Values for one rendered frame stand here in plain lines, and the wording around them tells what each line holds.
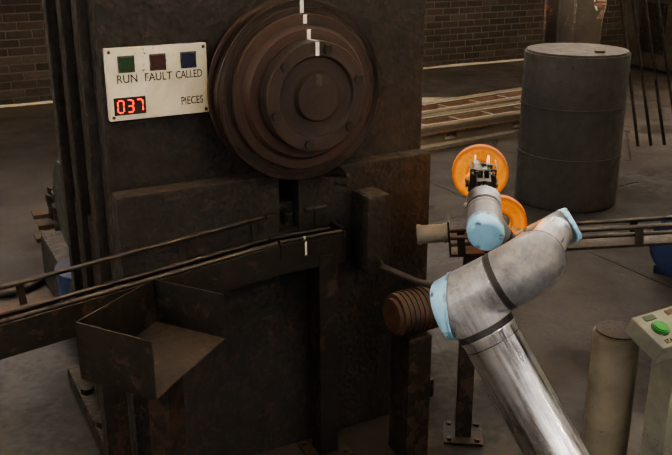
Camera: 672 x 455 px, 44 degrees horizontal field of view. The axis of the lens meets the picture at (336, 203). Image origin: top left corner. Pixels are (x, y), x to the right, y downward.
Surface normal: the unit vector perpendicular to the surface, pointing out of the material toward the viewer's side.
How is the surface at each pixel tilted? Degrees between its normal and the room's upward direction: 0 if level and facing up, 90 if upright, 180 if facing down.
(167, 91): 90
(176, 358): 5
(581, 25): 90
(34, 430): 0
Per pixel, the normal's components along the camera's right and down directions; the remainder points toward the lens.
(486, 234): -0.16, 0.49
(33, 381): 0.00, -0.95
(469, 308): -0.25, 0.10
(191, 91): 0.48, 0.27
